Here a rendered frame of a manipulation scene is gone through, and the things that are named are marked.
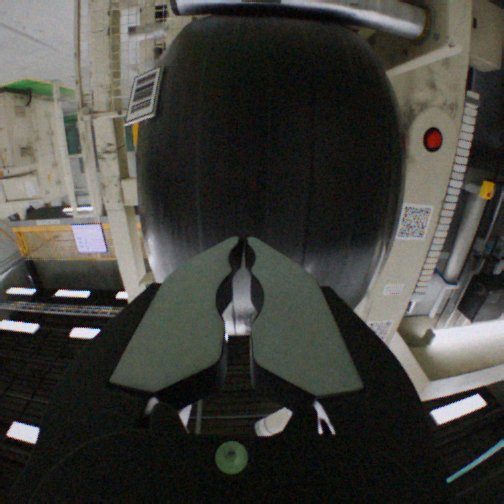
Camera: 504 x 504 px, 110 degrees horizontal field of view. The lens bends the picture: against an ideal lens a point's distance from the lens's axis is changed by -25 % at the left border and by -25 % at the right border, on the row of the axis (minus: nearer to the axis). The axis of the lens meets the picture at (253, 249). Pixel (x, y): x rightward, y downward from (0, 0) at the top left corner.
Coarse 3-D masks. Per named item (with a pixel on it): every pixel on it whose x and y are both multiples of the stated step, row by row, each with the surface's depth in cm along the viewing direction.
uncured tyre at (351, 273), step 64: (192, 64) 18; (256, 64) 19; (320, 64) 19; (192, 128) 18; (256, 128) 19; (320, 128) 19; (384, 128) 19; (192, 192) 20; (256, 192) 20; (320, 192) 20; (384, 192) 20; (192, 256) 22; (320, 256) 22; (384, 256) 25
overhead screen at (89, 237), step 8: (72, 224) 355; (80, 224) 355; (88, 224) 357; (96, 224) 358; (80, 232) 361; (88, 232) 362; (96, 232) 364; (80, 240) 367; (88, 240) 369; (96, 240) 370; (104, 240) 372; (80, 248) 373; (88, 248) 375; (96, 248) 376; (104, 248) 378
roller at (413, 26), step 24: (192, 0) 21; (216, 0) 22; (240, 0) 22; (264, 0) 22; (288, 0) 22; (312, 0) 21; (336, 0) 21; (360, 0) 21; (384, 0) 21; (360, 24) 24; (384, 24) 23; (408, 24) 22
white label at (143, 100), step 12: (144, 72) 20; (156, 72) 19; (144, 84) 20; (156, 84) 19; (132, 96) 20; (144, 96) 20; (156, 96) 19; (132, 108) 20; (144, 108) 19; (156, 108) 19; (132, 120) 20
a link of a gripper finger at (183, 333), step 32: (224, 256) 10; (160, 288) 8; (192, 288) 8; (224, 288) 8; (160, 320) 7; (192, 320) 7; (128, 352) 6; (160, 352) 6; (192, 352) 6; (224, 352) 6; (128, 384) 5; (160, 384) 5; (192, 384) 5
